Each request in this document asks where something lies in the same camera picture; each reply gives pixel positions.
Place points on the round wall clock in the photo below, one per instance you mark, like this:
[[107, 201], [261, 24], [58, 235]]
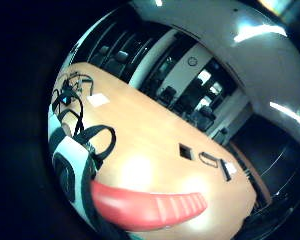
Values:
[[192, 61]]

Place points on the white paper sheet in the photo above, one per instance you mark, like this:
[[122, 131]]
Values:
[[98, 99]]

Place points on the small black device blue light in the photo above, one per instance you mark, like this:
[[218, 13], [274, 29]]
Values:
[[65, 99]]

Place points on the red curved plastic object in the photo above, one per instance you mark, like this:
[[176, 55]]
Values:
[[140, 208]]

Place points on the long ceiling lamp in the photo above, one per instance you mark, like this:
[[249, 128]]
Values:
[[260, 31], [290, 113]]

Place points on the small white paper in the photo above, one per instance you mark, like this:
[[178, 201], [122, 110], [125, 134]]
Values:
[[231, 168]]

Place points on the black office chair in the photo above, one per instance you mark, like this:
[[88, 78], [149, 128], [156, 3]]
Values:
[[203, 118], [104, 50], [167, 95], [121, 56]]

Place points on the white and black bag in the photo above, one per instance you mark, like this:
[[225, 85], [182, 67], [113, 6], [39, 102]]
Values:
[[71, 150]]

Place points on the black bar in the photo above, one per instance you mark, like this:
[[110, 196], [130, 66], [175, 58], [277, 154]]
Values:
[[226, 171]]

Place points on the black square table grommet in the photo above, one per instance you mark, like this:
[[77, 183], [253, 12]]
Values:
[[186, 152]]

